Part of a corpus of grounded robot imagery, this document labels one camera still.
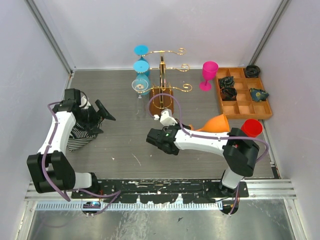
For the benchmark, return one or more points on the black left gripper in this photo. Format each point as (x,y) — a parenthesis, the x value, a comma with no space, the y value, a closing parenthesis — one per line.
(97,119)

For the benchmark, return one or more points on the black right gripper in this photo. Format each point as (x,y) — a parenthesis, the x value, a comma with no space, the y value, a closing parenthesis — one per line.
(166,128)

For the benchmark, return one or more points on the black white striped bag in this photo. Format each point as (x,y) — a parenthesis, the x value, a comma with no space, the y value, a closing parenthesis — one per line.
(79,137)

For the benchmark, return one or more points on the clear glass wine glass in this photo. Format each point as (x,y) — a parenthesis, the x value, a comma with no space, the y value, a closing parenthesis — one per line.
(141,86)

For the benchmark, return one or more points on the orange plastic wine glass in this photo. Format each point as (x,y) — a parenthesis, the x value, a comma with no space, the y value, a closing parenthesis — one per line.
(217,124)

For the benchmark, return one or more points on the light blue front wine glass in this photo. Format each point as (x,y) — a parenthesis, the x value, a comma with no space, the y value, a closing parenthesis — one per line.
(142,67)

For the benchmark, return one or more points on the light blue wine glass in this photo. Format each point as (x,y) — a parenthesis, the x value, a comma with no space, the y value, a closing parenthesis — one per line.
(142,67)
(141,51)

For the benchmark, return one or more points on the magenta plastic wine glass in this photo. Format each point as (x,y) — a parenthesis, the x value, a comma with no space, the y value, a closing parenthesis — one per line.
(209,71)

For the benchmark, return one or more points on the red plastic wine glass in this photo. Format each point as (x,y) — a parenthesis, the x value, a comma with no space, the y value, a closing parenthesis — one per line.
(252,128)

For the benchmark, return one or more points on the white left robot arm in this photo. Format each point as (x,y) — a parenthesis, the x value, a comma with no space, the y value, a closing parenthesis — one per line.
(49,168)

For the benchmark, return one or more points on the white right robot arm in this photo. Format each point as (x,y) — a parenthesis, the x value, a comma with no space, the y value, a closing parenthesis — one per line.
(239,151)

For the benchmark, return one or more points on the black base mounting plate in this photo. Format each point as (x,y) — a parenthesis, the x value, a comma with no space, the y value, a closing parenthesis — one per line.
(160,191)

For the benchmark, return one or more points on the black rolled fabric item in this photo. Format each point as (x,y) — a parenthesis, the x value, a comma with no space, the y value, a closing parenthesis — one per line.
(226,82)

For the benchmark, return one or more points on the wooden compartment tray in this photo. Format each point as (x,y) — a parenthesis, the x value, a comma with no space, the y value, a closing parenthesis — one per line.
(243,106)

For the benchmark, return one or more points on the blue yellow patterned fabric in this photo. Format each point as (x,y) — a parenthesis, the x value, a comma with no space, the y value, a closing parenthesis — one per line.
(258,95)

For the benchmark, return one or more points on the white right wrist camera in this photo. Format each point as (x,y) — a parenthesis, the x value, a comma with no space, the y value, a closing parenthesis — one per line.
(165,118)

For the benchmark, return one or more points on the gold wire wine glass rack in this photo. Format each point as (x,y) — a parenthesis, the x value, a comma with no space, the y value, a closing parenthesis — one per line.
(159,102)

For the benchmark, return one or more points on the white cable duct strip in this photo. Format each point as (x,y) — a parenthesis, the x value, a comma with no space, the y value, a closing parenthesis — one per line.
(80,205)

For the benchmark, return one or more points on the black ring rolled fabric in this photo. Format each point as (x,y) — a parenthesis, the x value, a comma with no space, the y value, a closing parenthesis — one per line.
(252,71)

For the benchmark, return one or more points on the aluminium front rail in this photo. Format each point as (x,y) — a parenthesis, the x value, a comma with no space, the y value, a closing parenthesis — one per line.
(265,189)

